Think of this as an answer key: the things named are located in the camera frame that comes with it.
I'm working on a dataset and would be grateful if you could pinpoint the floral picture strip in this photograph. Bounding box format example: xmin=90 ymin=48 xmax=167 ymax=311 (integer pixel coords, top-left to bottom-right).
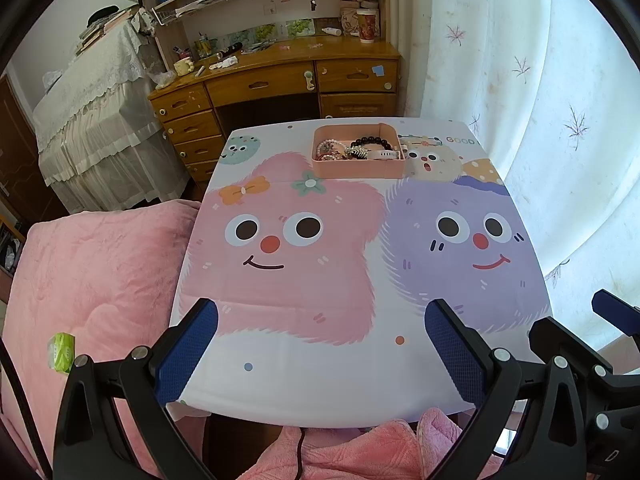
xmin=225 ymin=19 xmax=316 ymax=43

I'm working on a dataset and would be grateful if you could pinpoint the red paper cup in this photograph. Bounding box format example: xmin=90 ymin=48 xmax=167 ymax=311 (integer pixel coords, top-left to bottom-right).
xmin=356 ymin=8 xmax=378 ymax=44

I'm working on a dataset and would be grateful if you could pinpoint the long pearl necklace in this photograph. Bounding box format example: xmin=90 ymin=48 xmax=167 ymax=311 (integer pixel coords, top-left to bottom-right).
xmin=316 ymin=140 xmax=351 ymax=162

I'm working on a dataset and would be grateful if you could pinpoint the green packet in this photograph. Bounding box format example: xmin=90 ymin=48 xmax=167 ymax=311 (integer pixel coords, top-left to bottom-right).
xmin=47 ymin=332 xmax=76 ymax=375

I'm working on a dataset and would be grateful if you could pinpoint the wooden desk with drawers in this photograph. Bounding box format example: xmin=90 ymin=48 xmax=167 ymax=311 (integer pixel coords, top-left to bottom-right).
xmin=132 ymin=0 xmax=403 ymax=183

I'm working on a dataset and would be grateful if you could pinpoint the stack of books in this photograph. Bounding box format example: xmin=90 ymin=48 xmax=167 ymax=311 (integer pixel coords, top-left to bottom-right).
xmin=75 ymin=5 xmax=136 ymax=56

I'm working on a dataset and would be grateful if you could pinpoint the black cable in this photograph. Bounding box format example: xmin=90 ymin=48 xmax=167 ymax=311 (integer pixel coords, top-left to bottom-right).
xmin=295 ymin=427 xmax=307 ymax=480

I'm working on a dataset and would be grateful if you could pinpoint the clear plastic bag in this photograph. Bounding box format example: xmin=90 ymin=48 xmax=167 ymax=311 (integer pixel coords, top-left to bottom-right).
xmin=147 ymin=70 xmax=177 ymax=92

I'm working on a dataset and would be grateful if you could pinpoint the black bead bracelet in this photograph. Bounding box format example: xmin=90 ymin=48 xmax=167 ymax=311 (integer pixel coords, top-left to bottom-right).
xmin=350 ymin=135 xmax=397 ymax=153

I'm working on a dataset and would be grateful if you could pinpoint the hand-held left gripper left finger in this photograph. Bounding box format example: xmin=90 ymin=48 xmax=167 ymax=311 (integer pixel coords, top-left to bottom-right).
xmin=52 ymin=298 xmax=218 ymax=480

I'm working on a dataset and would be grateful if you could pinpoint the pink fleece garment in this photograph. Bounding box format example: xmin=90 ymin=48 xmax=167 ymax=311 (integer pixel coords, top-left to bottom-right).
xmin=240 ymin=406 xmax=506 ymax=480

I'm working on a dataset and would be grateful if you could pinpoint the pink jewelry box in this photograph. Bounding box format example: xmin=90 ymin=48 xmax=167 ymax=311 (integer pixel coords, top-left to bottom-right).
xmin=311 ymin=122 xmax=407 ymax=180

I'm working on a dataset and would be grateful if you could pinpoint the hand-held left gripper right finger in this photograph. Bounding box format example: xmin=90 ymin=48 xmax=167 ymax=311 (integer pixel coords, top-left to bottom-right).
xmin=425 ymin=299 xmax=586 ymax=480

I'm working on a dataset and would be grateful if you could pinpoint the pink fluffy blanket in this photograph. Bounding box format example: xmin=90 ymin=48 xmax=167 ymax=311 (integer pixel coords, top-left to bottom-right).
xmin=0 ymin=199 xmax=211 ymax=480

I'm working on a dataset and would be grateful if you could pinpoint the white floral curtain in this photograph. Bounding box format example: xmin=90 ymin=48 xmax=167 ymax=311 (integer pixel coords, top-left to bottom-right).
xmin=390 ymin=0 xmax=640 ymax=356

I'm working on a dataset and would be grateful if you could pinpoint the brown gift bag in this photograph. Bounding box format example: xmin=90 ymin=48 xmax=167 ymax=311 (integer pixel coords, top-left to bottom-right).
xmin=340 ymin=6 xmax=362 ymax=37

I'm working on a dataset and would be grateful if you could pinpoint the dark wooden door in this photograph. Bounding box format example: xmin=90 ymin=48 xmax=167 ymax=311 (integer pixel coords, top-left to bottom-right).
xmin=0 ymin=72 xmax=56 ymax=301

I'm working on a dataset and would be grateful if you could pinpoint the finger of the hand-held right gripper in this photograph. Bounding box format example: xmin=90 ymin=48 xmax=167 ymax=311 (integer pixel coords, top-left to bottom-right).
xmin=592 ymin=289 xmax=640 ymax=341
xmin=528 ymin=316 xmax=640 ymax=411

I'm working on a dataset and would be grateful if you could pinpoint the white lace covered furniture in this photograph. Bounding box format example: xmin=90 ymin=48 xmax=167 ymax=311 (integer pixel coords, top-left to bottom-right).
xmin=31 ymin=19 xmax=191 ymax=215

